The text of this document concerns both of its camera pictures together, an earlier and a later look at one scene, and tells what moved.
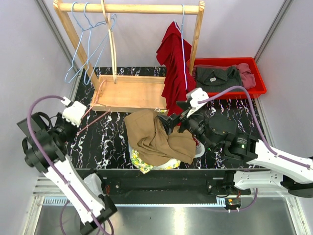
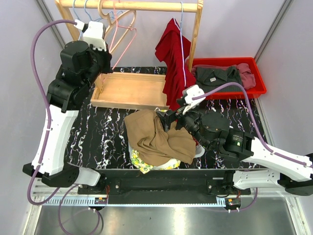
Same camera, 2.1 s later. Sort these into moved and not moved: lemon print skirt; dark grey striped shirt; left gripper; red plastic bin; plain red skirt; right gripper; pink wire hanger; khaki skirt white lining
Moved: pink wire hanger; left gripper
Not moved: dark grey striped shirt; lemon print skirt; red plastic bin; plain red skirt; right gripper; khaki skirt white lining
